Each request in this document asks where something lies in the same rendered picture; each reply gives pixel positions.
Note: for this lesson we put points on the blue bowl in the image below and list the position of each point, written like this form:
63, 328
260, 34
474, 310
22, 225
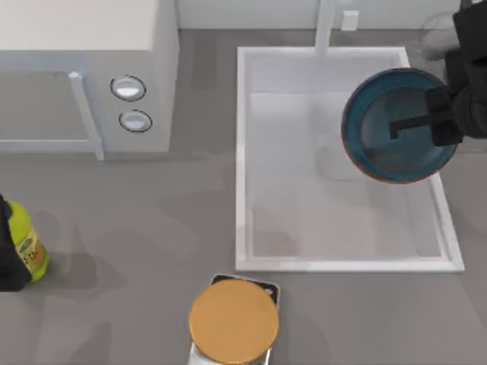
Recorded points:
380, 99

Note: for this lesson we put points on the tall white tap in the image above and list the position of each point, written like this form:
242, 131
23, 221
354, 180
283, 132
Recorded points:
324, 26

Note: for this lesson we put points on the white sink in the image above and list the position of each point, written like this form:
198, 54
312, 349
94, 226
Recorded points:
304, 213

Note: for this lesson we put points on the pale microwave oven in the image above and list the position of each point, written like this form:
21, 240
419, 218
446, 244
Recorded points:
160, 95

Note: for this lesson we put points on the round orange wooden disc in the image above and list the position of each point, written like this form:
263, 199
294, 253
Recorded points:
234, 323

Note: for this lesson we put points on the small round microwave knob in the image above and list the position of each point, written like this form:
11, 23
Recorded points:
135, 121

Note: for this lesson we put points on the large round microwave knob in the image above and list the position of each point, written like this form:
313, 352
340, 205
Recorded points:
128, 88

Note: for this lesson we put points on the microwave oven door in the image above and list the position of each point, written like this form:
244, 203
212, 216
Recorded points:
38, 106

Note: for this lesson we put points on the yellow-green bottle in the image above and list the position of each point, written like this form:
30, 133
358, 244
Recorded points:
32, 243

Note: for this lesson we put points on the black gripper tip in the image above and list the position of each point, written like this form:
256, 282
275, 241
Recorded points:
9, 251

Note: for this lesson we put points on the white wall socket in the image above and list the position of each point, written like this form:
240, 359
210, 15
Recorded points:
350, 20

